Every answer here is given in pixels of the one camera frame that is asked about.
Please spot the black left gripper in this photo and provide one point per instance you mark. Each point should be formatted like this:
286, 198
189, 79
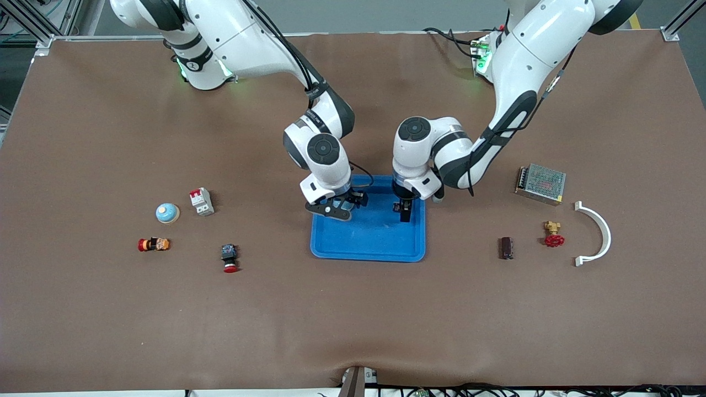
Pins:
402, 194

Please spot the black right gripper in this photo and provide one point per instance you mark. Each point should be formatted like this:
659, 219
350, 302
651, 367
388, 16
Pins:
353, 198

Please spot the blue call bell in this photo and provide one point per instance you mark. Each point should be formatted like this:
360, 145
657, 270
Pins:
167, 213
346, 205

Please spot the dark brown relay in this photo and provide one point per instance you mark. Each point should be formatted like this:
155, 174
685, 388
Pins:
506, 248

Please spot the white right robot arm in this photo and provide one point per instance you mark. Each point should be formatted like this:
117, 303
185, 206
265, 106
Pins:
322, 149

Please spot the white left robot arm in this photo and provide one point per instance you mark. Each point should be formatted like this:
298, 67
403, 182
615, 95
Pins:
413, 132

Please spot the blue plastic tray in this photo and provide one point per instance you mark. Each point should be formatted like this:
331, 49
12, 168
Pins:
375, 242

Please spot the brown table mat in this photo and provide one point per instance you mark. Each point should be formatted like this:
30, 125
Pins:
353, 320

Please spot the red mushroom push button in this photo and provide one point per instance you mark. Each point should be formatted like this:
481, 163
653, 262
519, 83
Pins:
229, 259

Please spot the metal mesh power supply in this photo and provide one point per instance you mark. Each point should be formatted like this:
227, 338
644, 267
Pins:
541, 183

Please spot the white red circuit breaker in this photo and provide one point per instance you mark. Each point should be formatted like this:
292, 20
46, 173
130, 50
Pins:
201, 202

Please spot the grey camera stand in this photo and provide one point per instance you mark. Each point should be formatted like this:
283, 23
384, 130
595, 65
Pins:
356, 383

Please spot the white curved plastic bracket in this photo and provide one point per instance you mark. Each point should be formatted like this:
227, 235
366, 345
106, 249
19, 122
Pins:
608, 236

